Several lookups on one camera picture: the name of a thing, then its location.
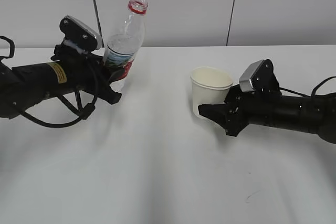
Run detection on clear plastic water bottle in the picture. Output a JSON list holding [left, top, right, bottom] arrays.
[[103, 0, 148, 92]]

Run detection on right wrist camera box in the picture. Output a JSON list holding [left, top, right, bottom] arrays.
[[239, 59, 280, 93]]

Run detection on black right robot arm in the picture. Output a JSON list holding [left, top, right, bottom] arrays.
[[198, 86, 335, 144]]

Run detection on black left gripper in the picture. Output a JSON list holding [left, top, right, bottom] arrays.
[[51, 44, 125, 104]]

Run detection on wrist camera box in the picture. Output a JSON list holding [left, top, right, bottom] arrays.
[[59, 15, 103, 52], [239, 59, 280, 93]]

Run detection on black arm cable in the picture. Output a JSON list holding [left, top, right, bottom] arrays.
[[278, 76, 336, 98], [0, 35, 100, 129]]

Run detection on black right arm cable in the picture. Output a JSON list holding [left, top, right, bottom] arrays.
[[278, 76, 336, 98]]

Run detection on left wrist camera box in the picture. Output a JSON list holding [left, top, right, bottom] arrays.
[[59, 15, 103, 52]]

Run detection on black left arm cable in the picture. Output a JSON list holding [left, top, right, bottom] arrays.
[[0, 35, 100, 129]]

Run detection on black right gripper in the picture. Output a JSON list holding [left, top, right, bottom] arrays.
[[198, 84, 261, 137]]

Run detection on white paper cup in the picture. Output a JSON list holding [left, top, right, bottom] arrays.
[[190, 67, 233, 119]]

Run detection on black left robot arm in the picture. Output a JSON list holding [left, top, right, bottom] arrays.
[[1, 45, 124, 119]]

